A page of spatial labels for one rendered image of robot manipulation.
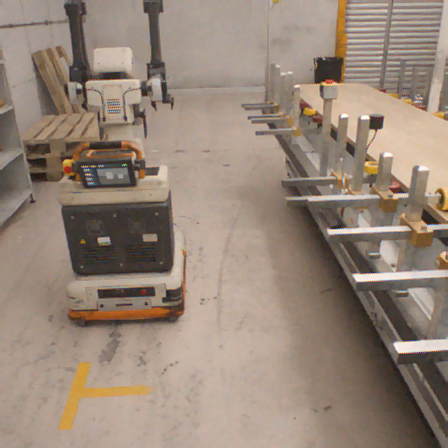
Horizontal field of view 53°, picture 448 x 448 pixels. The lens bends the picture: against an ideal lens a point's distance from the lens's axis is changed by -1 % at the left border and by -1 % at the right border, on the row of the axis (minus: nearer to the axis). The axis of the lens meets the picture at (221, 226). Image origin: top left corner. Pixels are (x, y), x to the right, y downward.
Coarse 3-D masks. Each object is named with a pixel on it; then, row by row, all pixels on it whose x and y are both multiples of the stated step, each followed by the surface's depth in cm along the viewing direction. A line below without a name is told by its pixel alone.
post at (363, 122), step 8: (360, 120) 170; (368, 120) 170; (360, 128) 171; (368, 128) 171; (360, 136) 172; (360, 144) 174; (360, 152) 175; (360, 160) 177; (360, 168) 178; (352, 176) 183; (360, 176) 180; (352, 184) 183; (360, 184) 181; (352, 208) 186
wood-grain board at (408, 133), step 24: (312, 96) 361; (360, 96) 357; (384, 96) 355; (336, 120) 283; (384, 120) 281; (408, 120) 280; (432, 120) 278; (384, 144) 232; (408, 144) 231; (432, 144) 230; (408, 168) 197; (432, 168) 197; (408, 192) 177
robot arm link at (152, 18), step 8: (152, 0) 240; (152, 8) 239; (152, 16) 240; (152, 24) 241; (152, 32) 242; (152, 40) 244; (152, 48) 245; (152, 56) 246; (160, 56) 247; (152, 64) 247; (160, 64) 248; (160, 72) 247
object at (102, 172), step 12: (72, 168) 213; (84, 168) 206; (96, 168) 207; (108, 168) 207; (120, 168) 208; (132, 168) 209; (144, 168) 215; (84, 180) 212; (96, 180) 213; (108, 180) 213; (120, 180) 214; (132, 180) 214
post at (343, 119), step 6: (342, 114) 195; (342, 120) 195; (348, 120) 195; (342, 126) 196; (342, 132) 197; (342, 138) 198; (342, 144) 199; (336, 150) 203; (342, 150) 201; (336, 156) 203; (342, 156) 202; (336, 162) 204; (342, 162) 203; (336, 168) 204; (336, 192) 209
